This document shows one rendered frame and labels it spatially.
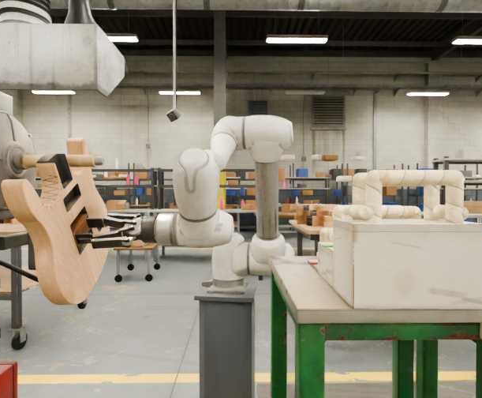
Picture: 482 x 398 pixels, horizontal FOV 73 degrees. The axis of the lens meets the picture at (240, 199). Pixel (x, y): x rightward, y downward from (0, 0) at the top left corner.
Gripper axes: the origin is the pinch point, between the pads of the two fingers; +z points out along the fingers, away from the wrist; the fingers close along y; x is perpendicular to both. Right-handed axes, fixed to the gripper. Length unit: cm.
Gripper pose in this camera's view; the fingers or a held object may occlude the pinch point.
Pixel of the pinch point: (84, 230)
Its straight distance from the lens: 101.1
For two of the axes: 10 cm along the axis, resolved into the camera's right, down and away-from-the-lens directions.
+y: -0.2, -4.8, 8.8
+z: -10.0, 0.1, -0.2
